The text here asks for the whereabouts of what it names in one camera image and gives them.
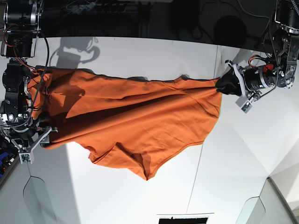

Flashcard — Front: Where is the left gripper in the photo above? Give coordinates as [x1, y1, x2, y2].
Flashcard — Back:
[216, 60, 261, 103]

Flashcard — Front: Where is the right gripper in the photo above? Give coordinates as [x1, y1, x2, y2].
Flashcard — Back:
[3, 126, 58, 155]

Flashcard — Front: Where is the orange t-shirt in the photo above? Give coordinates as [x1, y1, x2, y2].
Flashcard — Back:
[28, 68, 221, 180]

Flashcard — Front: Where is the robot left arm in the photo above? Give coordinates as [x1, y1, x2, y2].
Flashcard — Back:
[215, 0, 299, 104]

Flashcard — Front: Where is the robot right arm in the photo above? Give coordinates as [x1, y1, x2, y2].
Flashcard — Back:
[0, 0, 57, 162]

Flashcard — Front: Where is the blue black clutter bin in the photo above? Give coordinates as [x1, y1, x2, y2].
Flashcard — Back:
[0, 137, 18, 178]

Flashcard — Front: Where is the black round stool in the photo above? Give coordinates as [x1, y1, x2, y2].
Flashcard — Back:
[214, 15, 247, 48]

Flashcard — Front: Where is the grey left side panel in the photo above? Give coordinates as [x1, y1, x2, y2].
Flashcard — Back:
[0, 158, 57, 224]

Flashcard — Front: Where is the grey panel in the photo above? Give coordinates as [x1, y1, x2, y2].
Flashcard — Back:
[0, 158, 57, 224]
[236, 177, 299, 224]

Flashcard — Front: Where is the grey right side panel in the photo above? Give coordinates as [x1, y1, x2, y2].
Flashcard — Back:
[236, 177, 299, 224]

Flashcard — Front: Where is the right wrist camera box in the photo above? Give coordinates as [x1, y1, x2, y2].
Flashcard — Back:
[19, 151, 34, 164]

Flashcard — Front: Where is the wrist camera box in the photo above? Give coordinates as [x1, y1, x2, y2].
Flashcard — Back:
[19, 151, 34, 164]
[235, 96, 253, 113]

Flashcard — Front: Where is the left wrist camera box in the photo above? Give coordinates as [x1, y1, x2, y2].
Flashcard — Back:
[235, 96, 253, 113]

